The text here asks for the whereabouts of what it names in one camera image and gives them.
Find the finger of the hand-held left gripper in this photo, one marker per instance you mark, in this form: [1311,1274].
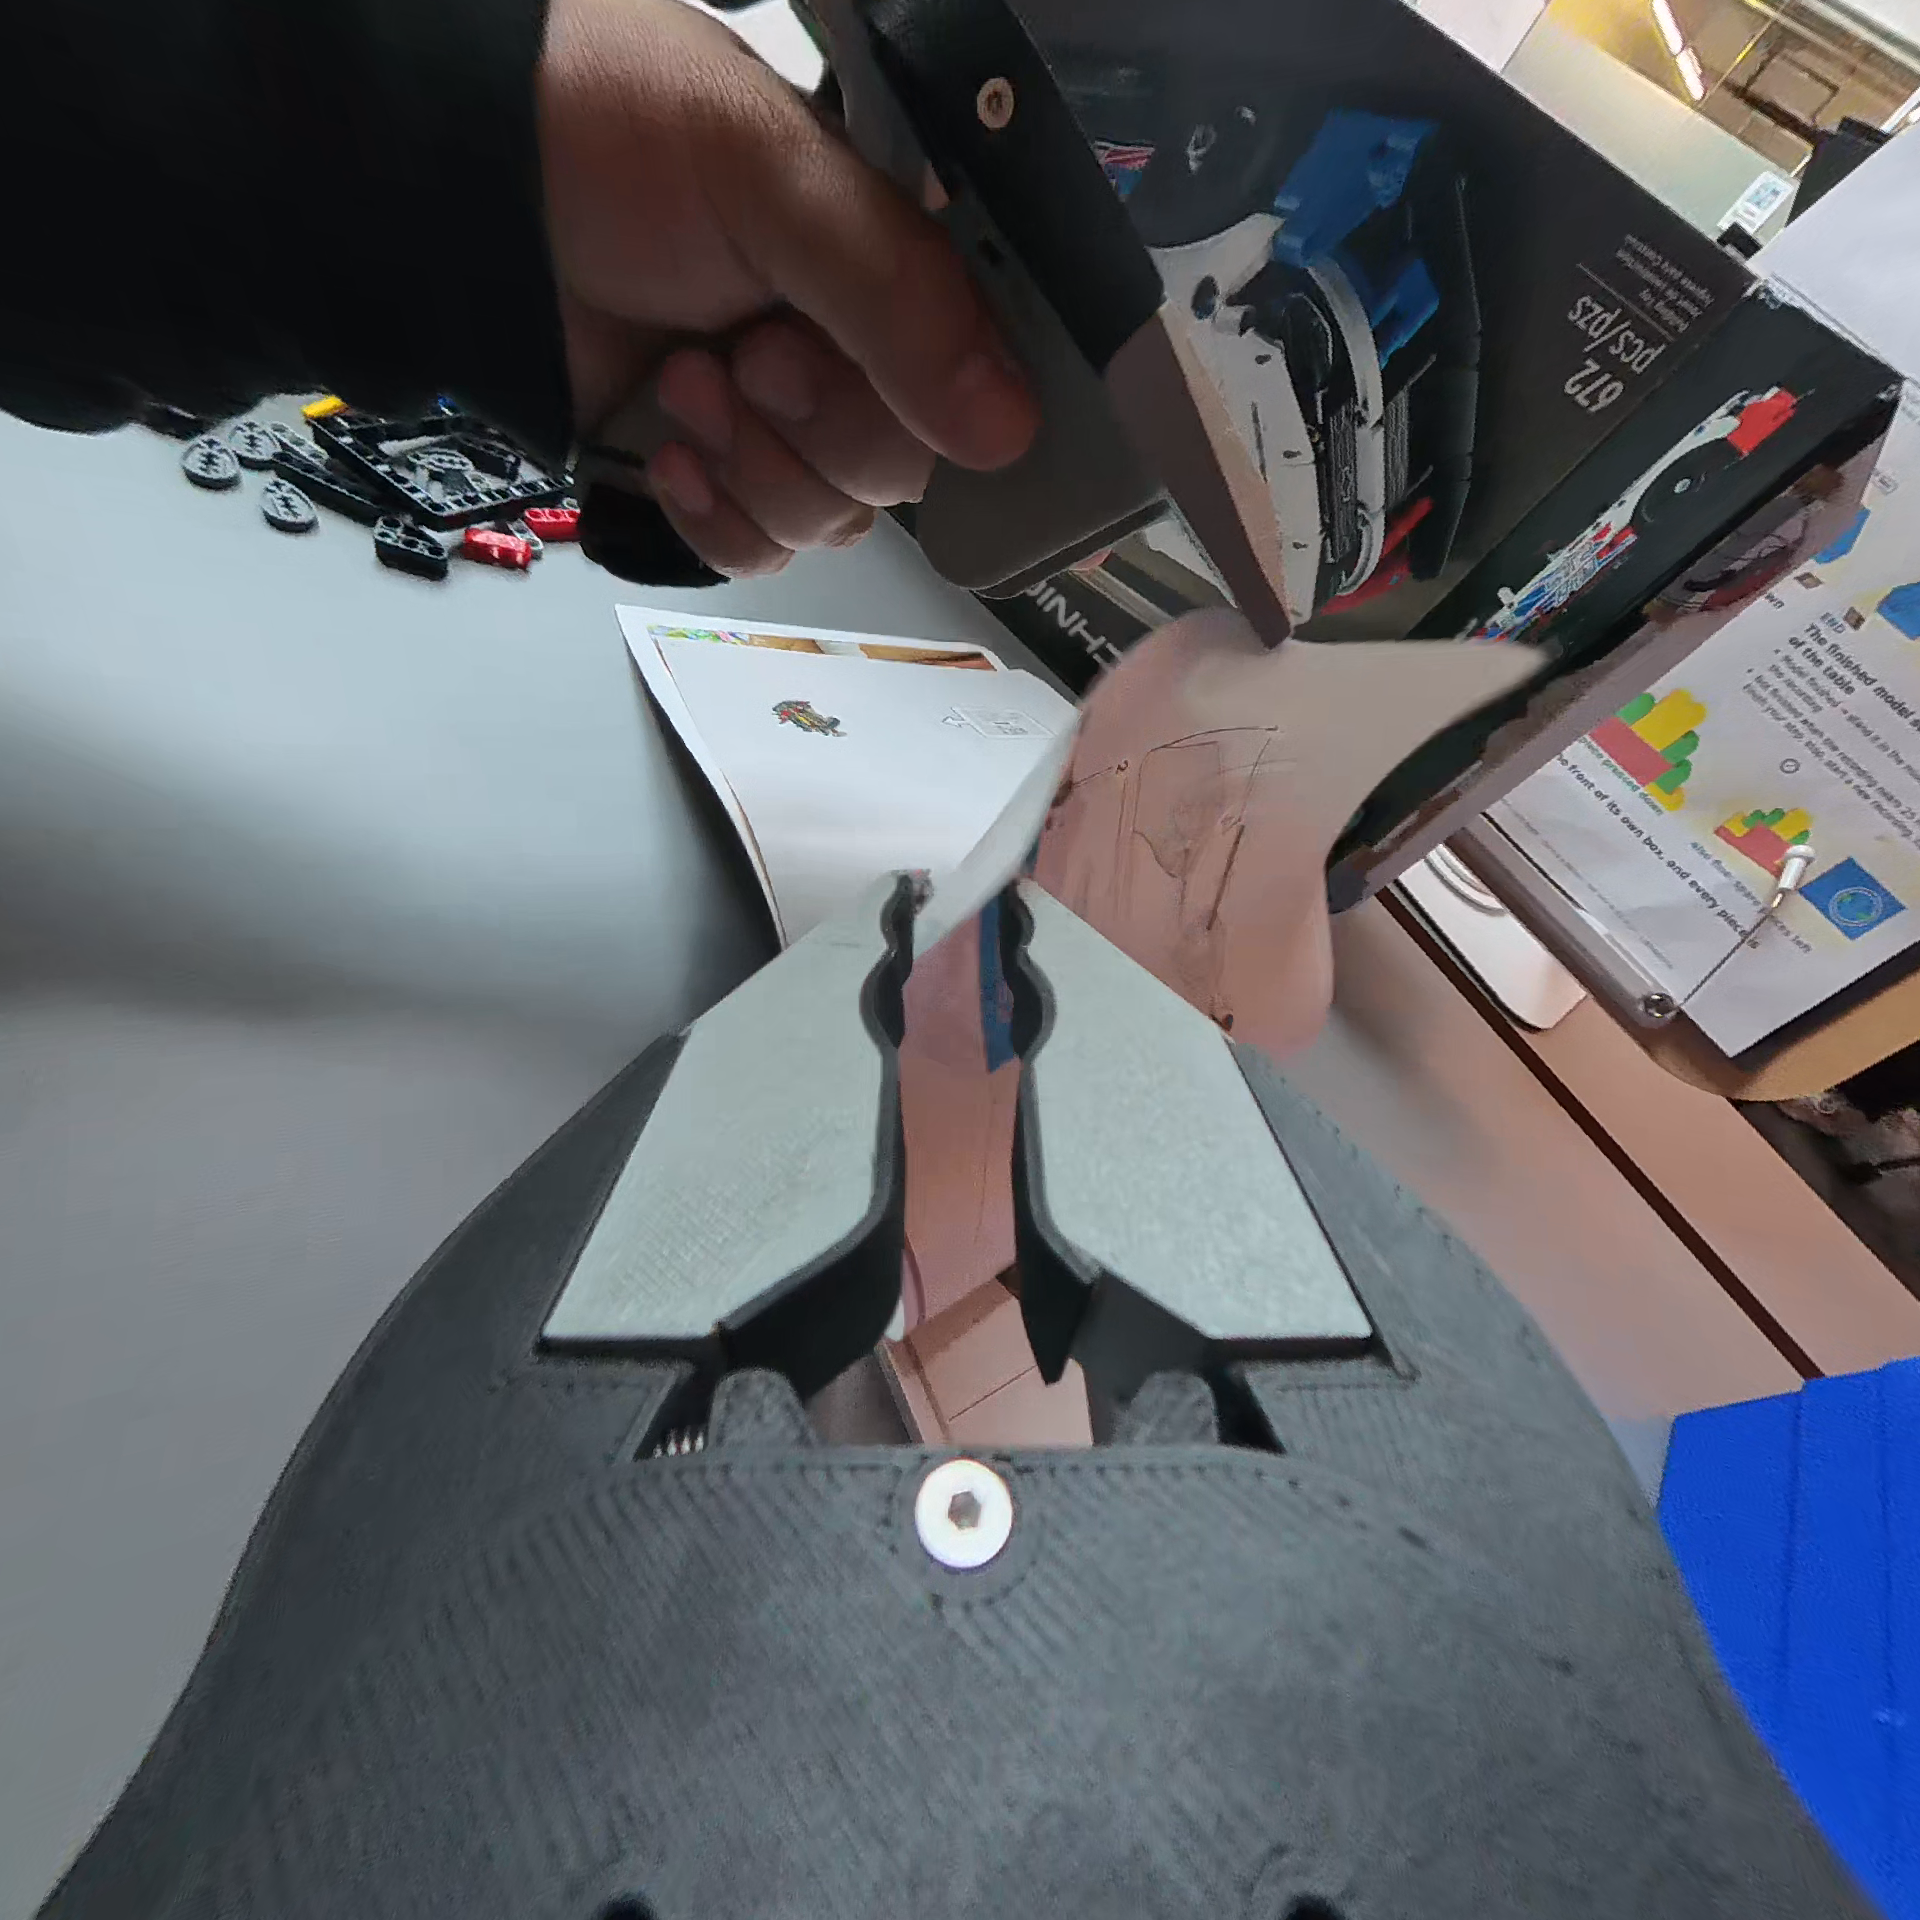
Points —
[1216,480]
[1051,495]

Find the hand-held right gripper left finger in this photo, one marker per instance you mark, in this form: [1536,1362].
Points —
[719,1186]

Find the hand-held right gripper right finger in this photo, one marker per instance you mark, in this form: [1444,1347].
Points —
[1172,1170]

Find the lego instruction booklet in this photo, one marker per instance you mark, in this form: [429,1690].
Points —
[886,750]

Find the pile of small lego pieces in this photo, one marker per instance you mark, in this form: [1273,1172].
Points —
[287,480]

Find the person's left forearm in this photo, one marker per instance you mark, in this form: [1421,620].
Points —
[255,180]

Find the black lego set box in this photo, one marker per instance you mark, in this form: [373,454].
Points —
[1500,299]

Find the person's left hand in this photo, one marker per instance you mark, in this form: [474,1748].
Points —
[719,210]

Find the task instruction sheet on stand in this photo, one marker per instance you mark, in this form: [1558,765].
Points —
[1801,1074]

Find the printed instruction sheet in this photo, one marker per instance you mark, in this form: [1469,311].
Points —
[1770,840]

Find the blue plastic bin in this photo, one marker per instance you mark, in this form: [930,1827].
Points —
[1801,1619]

